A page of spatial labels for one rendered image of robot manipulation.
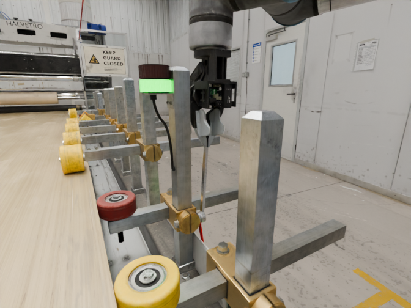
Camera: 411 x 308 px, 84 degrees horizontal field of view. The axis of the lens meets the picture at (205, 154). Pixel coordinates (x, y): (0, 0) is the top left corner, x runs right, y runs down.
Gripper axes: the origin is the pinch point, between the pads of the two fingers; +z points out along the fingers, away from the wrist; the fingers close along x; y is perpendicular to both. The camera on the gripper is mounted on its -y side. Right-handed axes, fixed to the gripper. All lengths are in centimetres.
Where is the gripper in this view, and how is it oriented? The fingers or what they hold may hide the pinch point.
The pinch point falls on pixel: (205, 141)
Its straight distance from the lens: 56.0
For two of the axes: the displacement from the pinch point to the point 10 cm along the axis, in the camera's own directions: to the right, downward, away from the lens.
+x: 8.7, -1.3, 4.7
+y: 4.9, 2.4, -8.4
